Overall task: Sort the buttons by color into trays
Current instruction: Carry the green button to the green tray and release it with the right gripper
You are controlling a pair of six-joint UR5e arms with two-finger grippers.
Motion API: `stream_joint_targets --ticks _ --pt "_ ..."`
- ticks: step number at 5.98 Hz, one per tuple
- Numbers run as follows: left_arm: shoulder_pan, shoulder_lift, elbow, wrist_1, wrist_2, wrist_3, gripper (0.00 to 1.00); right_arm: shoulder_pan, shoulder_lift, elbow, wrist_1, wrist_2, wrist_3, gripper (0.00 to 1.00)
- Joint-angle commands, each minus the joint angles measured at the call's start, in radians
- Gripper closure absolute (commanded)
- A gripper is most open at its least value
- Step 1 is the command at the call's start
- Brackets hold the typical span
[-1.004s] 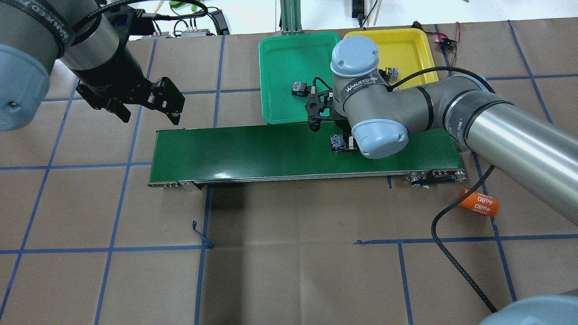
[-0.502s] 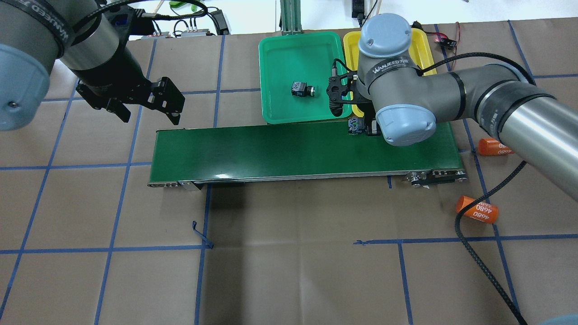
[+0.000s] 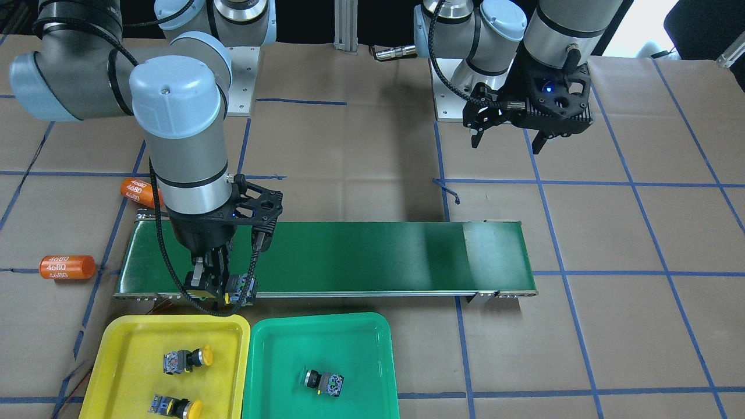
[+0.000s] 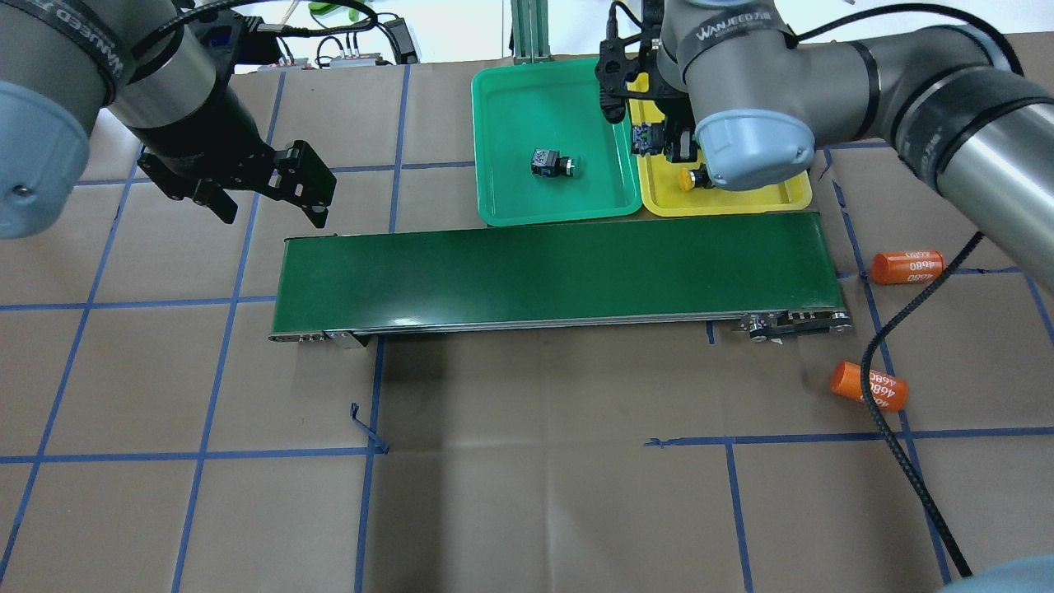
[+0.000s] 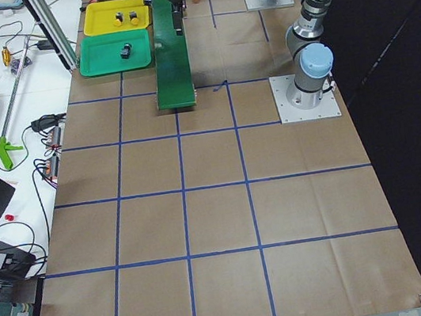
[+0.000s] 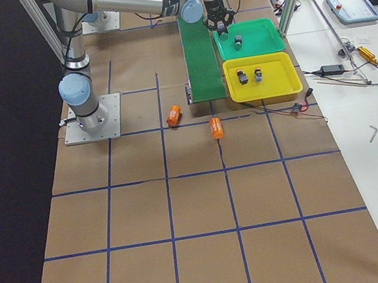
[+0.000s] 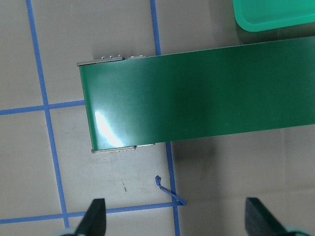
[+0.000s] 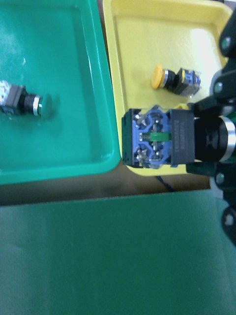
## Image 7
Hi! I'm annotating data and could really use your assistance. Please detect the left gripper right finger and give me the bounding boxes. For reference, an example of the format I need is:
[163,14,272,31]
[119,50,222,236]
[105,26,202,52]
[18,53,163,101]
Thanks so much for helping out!
[245,197,289,236]

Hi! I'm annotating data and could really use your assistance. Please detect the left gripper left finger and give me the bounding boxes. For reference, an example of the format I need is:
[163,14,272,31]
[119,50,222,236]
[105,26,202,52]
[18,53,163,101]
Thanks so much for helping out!
[75,199,106,236]

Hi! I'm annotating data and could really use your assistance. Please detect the green conveyor belt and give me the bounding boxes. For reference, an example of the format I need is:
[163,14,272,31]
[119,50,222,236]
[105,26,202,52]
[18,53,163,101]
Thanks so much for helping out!
[78,37,315,152]

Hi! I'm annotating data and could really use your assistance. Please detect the green plastic tray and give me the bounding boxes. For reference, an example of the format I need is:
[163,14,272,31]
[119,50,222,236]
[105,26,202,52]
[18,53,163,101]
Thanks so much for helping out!
[233,0,315,32]

